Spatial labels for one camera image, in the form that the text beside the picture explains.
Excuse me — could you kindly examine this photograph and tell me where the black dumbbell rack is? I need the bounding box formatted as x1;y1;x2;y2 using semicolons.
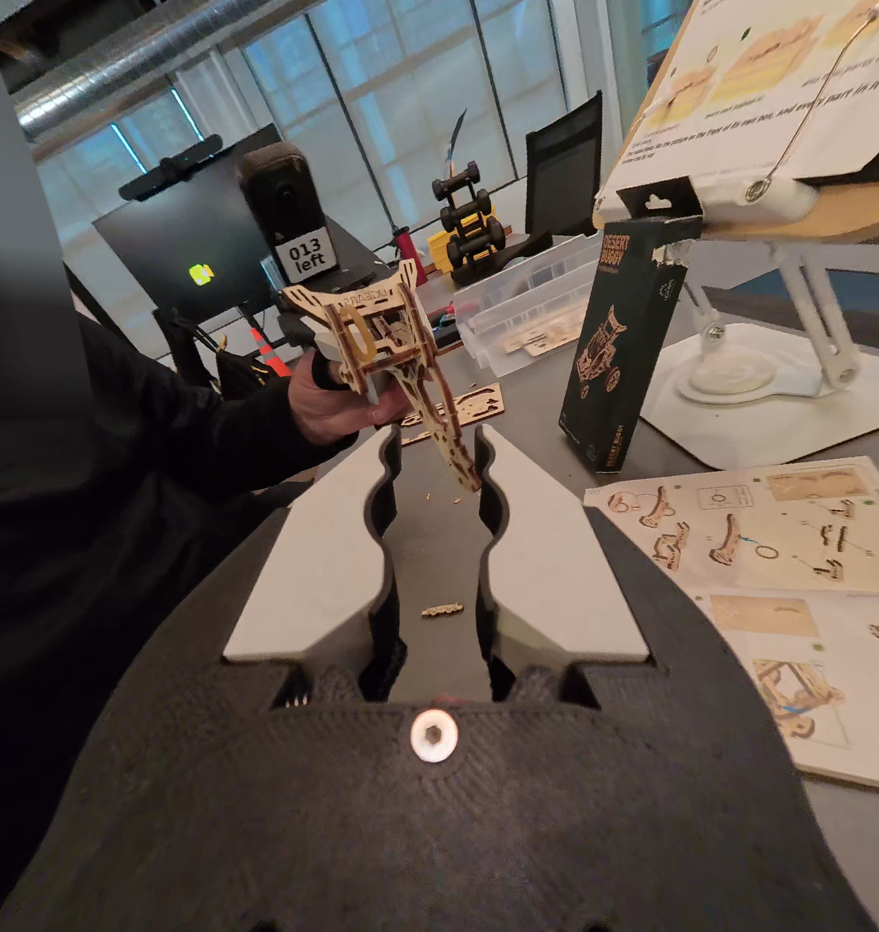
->
428;162;515;286

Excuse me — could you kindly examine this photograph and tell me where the dark model kit box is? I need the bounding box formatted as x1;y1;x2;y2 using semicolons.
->
559;215;704;474

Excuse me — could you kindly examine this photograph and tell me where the white document stand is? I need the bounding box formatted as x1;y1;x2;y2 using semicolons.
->
592;0;879;470

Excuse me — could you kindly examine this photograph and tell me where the clear plastic organiser box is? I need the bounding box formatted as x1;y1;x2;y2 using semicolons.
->
450;233;604;378

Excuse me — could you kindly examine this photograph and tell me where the black office chair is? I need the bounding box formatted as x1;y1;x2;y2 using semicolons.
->
524;91;604;237

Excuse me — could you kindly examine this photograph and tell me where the person's left forearm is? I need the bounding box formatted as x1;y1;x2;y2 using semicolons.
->
68;313;360;514

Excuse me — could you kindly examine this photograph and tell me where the assembly instruction booklet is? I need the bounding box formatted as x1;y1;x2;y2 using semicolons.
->
584;457;879;791

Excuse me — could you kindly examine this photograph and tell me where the black monitor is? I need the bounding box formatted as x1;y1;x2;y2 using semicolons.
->
93;124;287;325

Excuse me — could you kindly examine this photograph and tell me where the wooden part sheet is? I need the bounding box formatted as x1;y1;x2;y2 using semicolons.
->
399;382;502;447
501;326;580;358

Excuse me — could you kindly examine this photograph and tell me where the printed instruction sheet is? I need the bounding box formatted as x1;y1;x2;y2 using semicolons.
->
614;0;879;212

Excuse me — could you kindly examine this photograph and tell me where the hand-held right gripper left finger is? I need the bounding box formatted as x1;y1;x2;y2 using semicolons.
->
223;424;409;703

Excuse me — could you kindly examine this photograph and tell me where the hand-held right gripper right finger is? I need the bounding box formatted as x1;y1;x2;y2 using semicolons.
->
474;424;652;701

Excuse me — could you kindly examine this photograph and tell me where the red hand pump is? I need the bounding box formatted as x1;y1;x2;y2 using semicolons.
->
390;226;429;285

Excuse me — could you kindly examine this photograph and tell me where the silver ventilation duct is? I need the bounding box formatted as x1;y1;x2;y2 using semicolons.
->
13;0;324;139

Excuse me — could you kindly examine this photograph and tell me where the wooden buggy model frame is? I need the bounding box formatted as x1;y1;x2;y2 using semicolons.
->
279;258;484;495

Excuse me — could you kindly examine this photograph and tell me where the black bag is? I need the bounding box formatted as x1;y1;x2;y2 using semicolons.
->
154;306;295;401

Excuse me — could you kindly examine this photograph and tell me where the black webcam bar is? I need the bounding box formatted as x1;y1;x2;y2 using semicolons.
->
119;134;223;202

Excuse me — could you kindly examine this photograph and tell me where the orange striped strap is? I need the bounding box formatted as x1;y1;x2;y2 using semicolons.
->
250;328;292;378

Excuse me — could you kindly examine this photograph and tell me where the person's left hand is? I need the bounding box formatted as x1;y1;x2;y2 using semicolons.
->
288;349;413;446

